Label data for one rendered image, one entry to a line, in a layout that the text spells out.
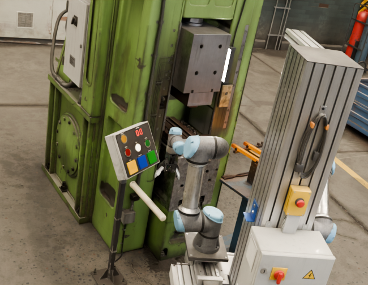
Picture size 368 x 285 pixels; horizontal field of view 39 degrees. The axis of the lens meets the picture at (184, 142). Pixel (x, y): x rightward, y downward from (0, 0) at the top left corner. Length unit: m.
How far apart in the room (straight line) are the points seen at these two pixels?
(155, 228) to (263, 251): 1.84
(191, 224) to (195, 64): 1.13
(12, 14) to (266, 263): 6.86
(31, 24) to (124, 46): 5.02
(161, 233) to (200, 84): 1.19
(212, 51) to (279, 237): 1.48
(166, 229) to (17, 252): 1.10
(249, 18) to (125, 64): 0.92
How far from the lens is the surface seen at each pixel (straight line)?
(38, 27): 8.68
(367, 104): 7.28
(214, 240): 2.88
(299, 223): 2.52
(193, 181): 2.68
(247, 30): 3.78
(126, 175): 3.15
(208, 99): 3.59
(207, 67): 3.48
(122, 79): 3.76
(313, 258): 2.39
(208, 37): 3.41
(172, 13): 3.38
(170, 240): 4.08
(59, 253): 4.08
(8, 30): 8.63
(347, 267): 4.68
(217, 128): 3.95
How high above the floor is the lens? 2.54
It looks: 25 degrees down
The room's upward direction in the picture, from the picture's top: 11 degrees clockwise
